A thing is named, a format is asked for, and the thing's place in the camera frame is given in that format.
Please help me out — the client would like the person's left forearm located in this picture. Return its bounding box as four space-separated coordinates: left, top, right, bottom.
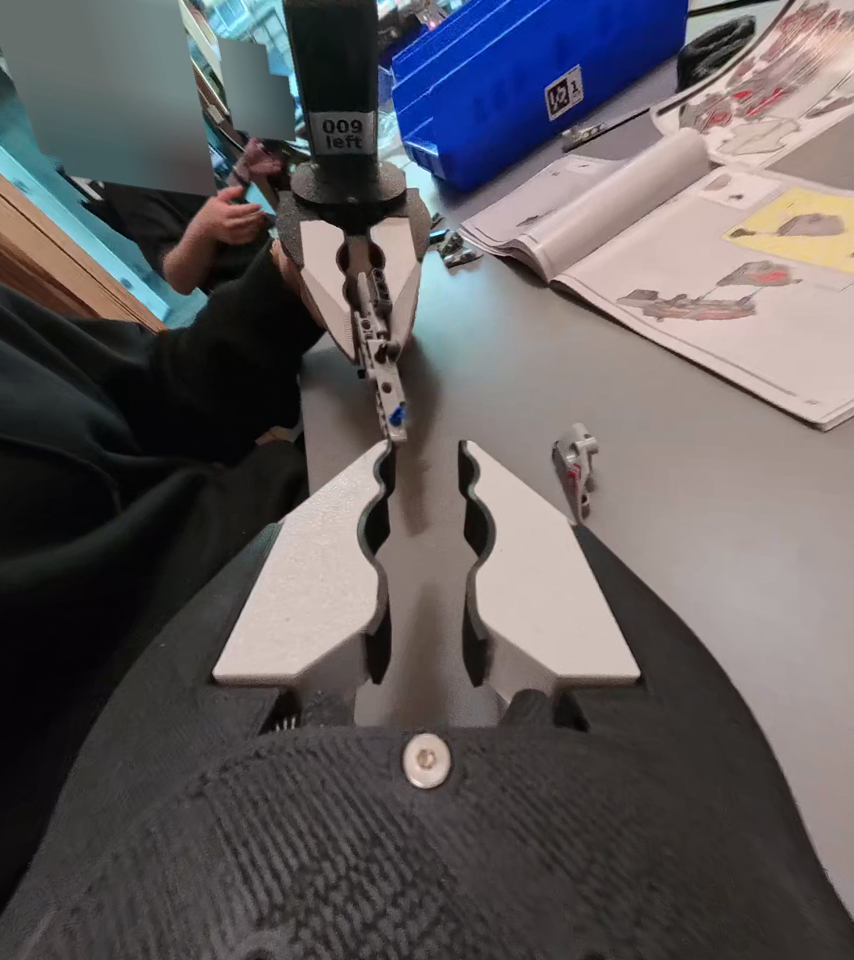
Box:
149 247 323 466

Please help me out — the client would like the grey toy brick assembly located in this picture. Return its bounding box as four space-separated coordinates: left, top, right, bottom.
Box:
352 266 413 444

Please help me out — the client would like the grey desk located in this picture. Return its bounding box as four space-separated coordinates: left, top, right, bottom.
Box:
299 0 854 960

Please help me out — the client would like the printed sticker sheet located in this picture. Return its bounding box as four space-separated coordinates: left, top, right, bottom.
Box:
652 0 854 162

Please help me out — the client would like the black rubber tire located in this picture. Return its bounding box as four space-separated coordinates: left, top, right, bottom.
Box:
676 15 758 87

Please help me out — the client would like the open instruction booklet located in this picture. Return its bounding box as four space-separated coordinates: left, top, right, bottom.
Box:
459 127 854 432

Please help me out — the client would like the small grey red brick panel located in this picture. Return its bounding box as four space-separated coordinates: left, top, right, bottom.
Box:
550 422 601 525

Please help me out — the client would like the person's left hand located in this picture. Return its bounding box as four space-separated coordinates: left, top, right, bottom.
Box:
269 240 332 333

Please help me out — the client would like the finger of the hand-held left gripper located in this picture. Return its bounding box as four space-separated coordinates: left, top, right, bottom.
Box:
355 217 424 357
298 219 364 363

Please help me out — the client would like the blue plastic bin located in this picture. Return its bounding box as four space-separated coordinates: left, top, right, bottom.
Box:
389 0 691 192

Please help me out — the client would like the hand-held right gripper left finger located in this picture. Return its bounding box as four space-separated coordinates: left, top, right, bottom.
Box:
211 438 398 687

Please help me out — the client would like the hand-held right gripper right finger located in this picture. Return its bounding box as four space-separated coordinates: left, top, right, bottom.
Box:
458 438 643 690

